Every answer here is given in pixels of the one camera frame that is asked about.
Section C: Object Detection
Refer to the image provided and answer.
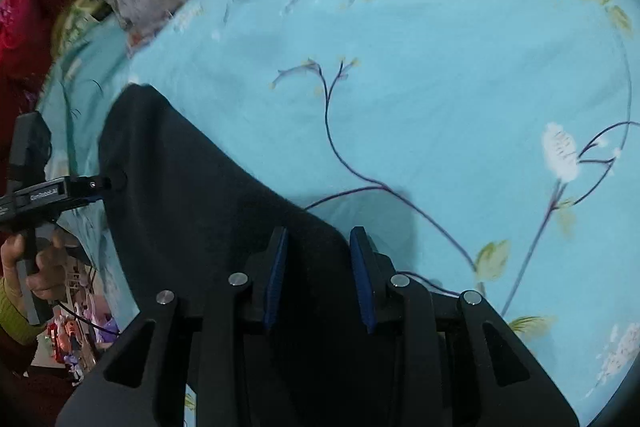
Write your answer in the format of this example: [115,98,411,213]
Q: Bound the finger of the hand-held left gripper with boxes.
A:
[67,175,115,208]

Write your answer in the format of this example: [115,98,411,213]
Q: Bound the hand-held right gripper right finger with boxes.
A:
[349,227,581,427]

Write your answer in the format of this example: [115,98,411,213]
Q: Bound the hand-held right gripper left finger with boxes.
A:
[54,227,291,427]

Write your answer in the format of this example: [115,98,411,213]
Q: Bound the black pants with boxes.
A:
[97,83,396,427]

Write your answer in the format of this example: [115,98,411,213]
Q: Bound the person's left forearm green sleeve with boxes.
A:
[0,277,47,349]

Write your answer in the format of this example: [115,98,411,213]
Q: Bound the person's left hand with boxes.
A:
[0,229,77,309]

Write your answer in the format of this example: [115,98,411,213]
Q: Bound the colourful clutter pile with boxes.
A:
[44,257,123,385]

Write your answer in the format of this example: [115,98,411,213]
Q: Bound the yellow green patterned cloth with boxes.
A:
[50,0,108,60]

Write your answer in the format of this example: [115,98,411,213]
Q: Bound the person's dark red clothing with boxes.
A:
[0,332,78,427]

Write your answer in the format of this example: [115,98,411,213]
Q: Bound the black cable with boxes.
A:
[52,299,122,337]

